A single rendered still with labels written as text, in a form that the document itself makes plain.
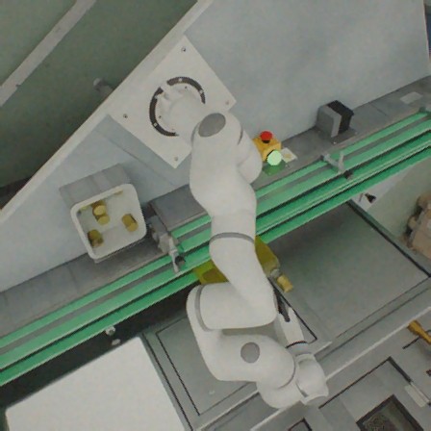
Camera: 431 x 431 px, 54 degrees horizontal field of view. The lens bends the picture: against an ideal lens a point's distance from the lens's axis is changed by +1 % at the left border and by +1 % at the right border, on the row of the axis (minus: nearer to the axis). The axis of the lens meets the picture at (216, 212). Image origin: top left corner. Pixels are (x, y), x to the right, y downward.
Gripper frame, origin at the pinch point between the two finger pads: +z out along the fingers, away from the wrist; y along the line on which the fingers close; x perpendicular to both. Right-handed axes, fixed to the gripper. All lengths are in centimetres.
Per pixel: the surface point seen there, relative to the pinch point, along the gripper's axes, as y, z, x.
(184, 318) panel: -13.1, 8.9, 25.7
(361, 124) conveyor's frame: 17, 48, -50
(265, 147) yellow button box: 22.8, 39.5, -10.7
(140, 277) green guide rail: 3.2, 17.0, 35.5
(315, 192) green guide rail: 6.9, 30.2, -25.8
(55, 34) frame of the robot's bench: 46, 89, 45
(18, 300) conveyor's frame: 5, 19, 70
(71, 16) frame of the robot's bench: 50, 90, 38
